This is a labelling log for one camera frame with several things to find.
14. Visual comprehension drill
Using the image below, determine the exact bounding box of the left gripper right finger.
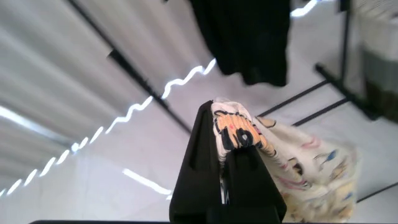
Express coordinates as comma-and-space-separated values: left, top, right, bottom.
221, 144, 288, 223

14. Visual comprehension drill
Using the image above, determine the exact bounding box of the black t-shirt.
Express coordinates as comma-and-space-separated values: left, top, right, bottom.
187, 0, 292, 88

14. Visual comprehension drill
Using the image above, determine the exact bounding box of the cream printed garment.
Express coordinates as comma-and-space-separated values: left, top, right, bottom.
210, 97, 361, 223

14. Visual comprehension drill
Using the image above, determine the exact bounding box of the white laundry basket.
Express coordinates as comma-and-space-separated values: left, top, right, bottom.
353, 0, 398, 123

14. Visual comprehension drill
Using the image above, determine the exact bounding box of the black clothes rack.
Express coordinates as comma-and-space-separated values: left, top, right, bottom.
66, 0, 382, 135

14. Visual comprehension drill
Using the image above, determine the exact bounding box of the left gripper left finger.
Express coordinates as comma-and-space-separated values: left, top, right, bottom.
169, 100, 224, 223

